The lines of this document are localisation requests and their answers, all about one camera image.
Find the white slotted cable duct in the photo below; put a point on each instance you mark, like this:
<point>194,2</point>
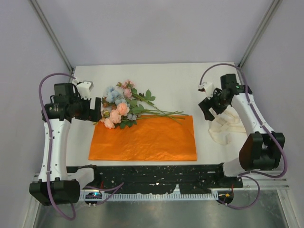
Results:
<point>175,196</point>

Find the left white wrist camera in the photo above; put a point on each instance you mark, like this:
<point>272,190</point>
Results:
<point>84,88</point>

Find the aluminium frame post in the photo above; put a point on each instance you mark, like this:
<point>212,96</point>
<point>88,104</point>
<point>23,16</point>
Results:
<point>48,29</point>
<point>266,19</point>

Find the left aluminium frame post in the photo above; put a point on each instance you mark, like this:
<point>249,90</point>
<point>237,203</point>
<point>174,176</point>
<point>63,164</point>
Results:
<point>48,29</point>

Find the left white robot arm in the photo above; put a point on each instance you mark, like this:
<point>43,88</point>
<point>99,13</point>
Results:
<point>54,184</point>

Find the cream ribbon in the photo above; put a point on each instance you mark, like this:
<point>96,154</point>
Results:
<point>225,125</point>

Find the right aluminium frame post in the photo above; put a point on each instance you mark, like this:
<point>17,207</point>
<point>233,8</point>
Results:
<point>266,19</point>

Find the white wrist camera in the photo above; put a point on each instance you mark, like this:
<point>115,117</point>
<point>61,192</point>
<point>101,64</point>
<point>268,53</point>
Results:
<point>84,88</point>
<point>208,88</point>

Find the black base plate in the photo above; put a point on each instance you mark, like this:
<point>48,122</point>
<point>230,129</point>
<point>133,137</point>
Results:
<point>162,179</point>

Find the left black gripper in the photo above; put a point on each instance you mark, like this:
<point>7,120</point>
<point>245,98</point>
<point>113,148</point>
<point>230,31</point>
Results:
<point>92,115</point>

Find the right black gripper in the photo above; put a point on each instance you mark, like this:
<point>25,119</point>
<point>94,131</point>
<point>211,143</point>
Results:
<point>207,103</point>

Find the orange wrapping paper sheet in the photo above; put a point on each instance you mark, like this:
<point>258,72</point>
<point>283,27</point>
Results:
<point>151,139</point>

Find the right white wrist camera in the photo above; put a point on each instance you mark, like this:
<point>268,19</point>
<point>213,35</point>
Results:
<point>208,88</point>

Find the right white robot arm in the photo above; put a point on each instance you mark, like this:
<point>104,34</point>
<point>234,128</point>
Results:
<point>262,150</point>

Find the fake flower bouquet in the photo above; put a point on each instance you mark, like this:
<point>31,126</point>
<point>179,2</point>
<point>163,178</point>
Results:
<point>122,106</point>

